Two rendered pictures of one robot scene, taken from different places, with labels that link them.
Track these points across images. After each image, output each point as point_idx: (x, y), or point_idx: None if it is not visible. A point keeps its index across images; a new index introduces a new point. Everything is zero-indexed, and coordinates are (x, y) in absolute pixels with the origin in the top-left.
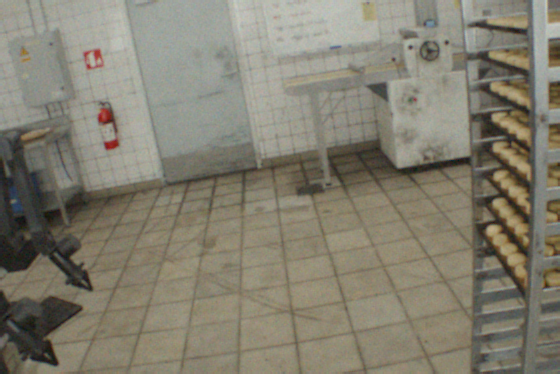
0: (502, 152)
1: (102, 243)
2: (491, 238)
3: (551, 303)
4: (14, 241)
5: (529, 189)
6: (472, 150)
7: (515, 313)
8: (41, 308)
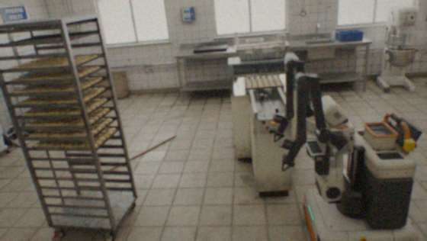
0: (90, 109)
1: None
2: (98, 146)
3: (75, 187)
4: (315, 130)
5: (107, 101)
6: (88, 118)
7: (90, 190)
8: (272, 120)
